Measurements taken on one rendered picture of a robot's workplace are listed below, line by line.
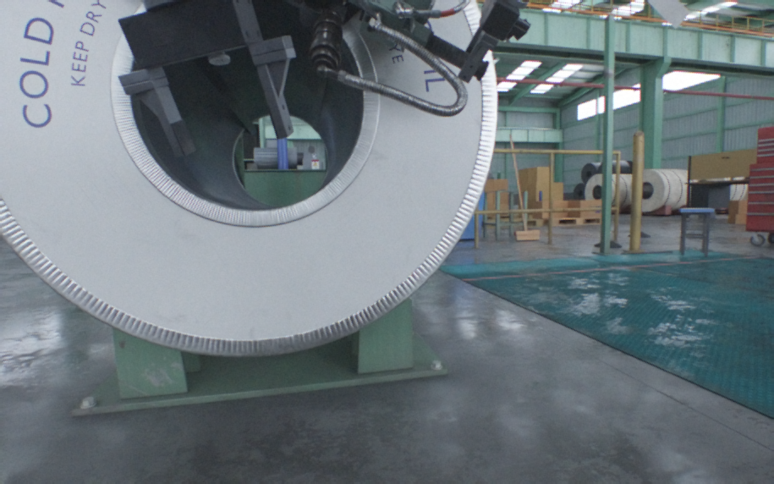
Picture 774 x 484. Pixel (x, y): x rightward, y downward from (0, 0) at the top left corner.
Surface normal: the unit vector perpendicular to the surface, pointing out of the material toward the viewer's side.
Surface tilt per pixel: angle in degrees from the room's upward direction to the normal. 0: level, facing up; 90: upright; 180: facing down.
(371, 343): 90
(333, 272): 90
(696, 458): 0
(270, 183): 90
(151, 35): 114
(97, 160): 90
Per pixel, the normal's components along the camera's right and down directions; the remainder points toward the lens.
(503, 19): -0.18, 0.71
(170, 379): 0.22, 0.09
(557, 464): -0.02, -0.99
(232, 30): -0.07, 0.49
